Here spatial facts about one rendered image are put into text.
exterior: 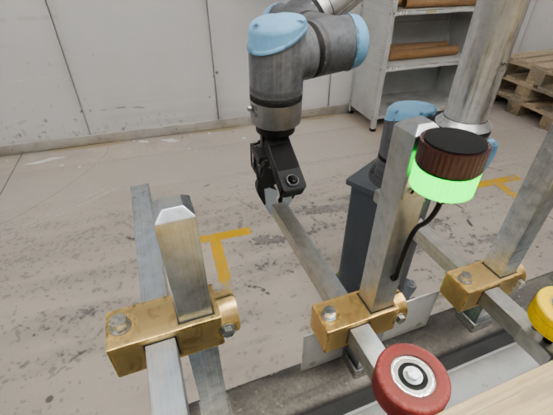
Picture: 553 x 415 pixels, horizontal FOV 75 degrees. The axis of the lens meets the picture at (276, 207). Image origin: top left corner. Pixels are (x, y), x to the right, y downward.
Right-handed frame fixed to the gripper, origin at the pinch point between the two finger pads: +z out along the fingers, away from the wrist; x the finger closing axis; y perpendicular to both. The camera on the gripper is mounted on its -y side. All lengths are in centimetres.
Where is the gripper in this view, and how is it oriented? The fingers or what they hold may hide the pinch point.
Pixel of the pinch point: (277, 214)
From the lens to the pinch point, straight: 75.5
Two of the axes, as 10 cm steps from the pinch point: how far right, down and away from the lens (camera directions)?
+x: -9.4, 2.1, -2.7
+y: -3.4, -5.9, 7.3
